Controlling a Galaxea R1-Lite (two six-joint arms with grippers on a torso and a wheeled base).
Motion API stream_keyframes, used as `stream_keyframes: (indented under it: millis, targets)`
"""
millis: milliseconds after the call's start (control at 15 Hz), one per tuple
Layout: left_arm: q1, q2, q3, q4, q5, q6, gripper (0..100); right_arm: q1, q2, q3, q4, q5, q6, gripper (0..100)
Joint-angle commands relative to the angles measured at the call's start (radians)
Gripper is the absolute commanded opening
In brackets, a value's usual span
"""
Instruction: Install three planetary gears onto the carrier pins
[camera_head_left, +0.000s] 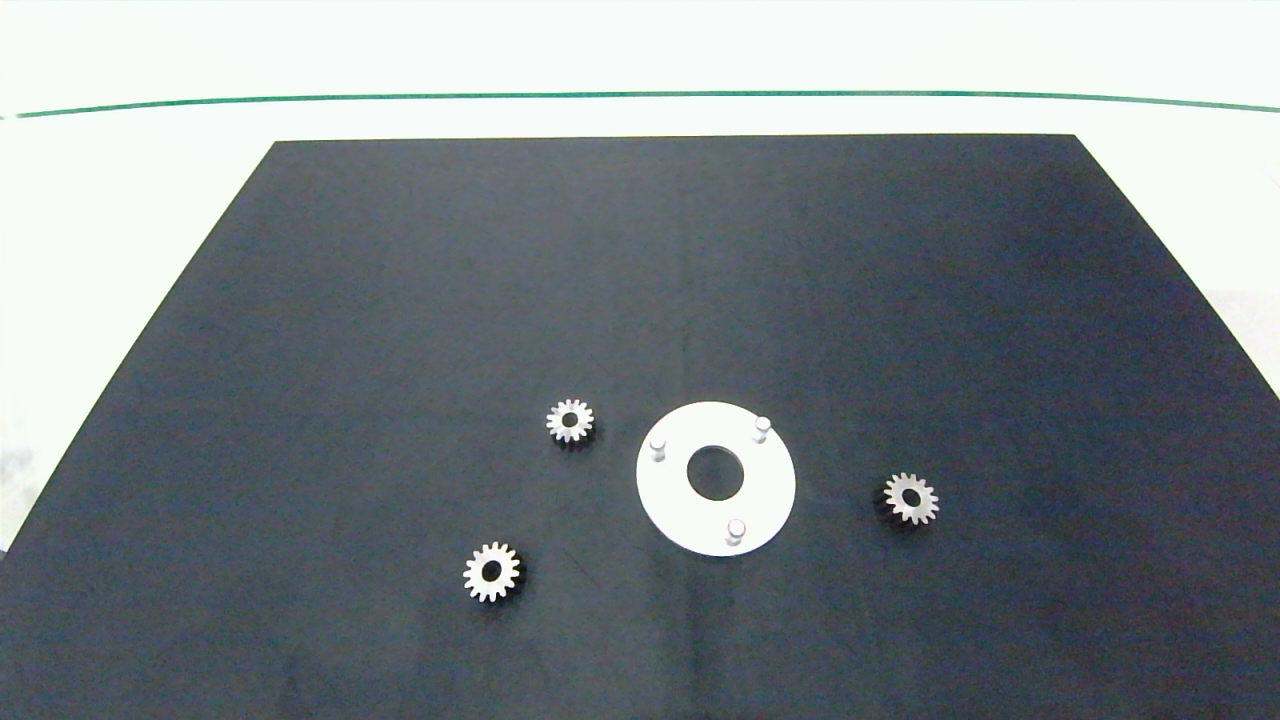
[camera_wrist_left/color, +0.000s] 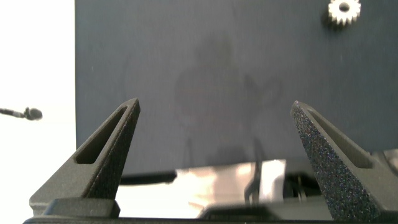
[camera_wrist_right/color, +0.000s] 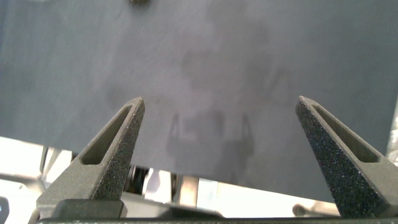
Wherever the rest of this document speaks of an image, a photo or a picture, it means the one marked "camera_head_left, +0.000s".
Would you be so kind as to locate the steel spur gear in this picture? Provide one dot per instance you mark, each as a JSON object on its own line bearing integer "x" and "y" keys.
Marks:
{"x": 479, "y": 572}
{"x": 558, "y": 422}
{"x": 924, "y": 499}

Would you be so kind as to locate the dark table mat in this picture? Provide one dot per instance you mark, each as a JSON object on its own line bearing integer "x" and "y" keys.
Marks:
{"x": 700, "y": 250}

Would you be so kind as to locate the round white pin plate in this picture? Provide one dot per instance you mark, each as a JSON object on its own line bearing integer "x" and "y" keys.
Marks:
{"x": 670, "y": 500}

